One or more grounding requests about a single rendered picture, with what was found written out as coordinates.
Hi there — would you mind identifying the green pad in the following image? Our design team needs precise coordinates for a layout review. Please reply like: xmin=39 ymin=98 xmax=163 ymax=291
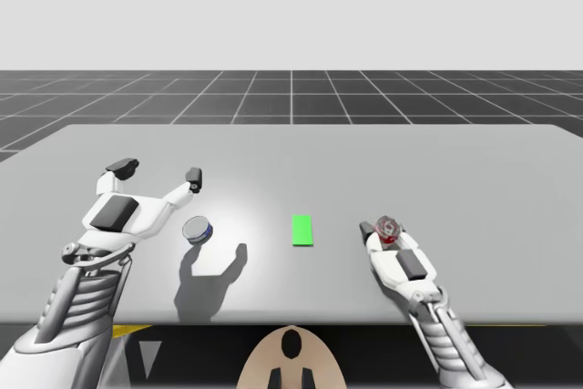
xmin=291 ymin=214 xmax=314 ymax=248

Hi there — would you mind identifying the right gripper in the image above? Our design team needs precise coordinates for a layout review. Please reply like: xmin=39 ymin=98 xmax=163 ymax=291
xmin=358 ymin=220 xmax=439 ymax=302

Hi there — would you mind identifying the red and white can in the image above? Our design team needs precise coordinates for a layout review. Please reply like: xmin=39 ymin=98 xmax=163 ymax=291
xmin=373 ymin=215 xmax=405 ymax=245

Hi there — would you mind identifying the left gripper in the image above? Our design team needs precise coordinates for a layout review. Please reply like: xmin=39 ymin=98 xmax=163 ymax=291
xmin=75 ymin=158 xmax=204 ymax=249

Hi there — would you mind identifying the blue flat can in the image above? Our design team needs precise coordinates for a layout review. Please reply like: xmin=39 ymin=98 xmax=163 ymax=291
xmin=181 ymin=216 xmax=214 ymax=245

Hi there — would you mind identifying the tan robot part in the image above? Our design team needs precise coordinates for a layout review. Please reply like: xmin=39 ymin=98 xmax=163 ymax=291
xmin=236 ymin=323 xmax=348 ymax=389

